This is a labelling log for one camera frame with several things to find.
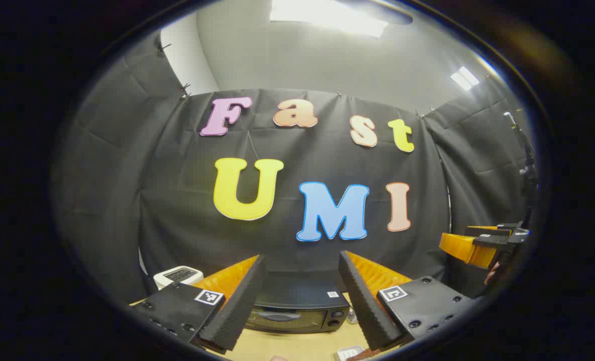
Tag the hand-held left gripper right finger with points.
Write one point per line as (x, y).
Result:
(367, 311)

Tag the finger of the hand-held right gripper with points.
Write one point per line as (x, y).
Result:
(485, 229)
(465, 248)

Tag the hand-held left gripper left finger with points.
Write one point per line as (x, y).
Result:
(237, 311)

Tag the brown grilled meat skewer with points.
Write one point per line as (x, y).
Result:
(365, 355)

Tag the black electric oven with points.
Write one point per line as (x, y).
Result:
(297, 301)

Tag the white rectangular plate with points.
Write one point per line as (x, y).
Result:
(346, 353)

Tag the black light stand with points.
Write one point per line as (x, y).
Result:
(528, 170)

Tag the small ceiling light panel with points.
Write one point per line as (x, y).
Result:
(464, 78)

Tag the large ceiling light panel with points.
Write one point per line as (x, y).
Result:
(327, 17)

